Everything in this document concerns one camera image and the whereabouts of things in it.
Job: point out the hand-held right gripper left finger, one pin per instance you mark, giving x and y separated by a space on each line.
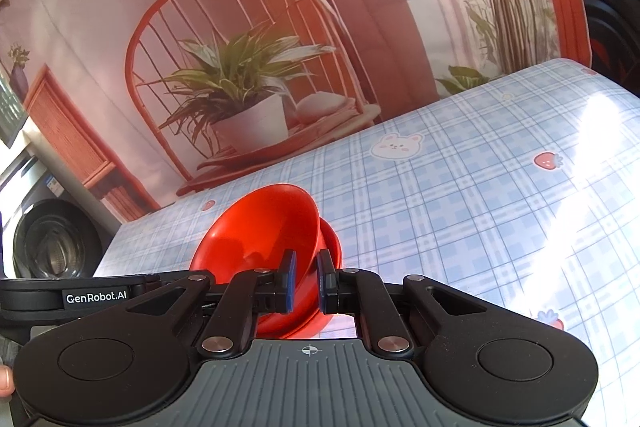
290 279

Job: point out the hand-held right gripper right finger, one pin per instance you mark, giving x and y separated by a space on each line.
324 282

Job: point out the red plastic bowl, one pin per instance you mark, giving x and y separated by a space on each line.
260 227
332 247

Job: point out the person's left hand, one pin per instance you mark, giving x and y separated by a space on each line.
6 383

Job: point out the grey washing machine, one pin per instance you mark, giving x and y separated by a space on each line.
50 242

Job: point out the checked blue tablecloth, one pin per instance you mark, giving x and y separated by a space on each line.
450 207

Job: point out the black exercise bike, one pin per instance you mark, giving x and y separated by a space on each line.
610 22

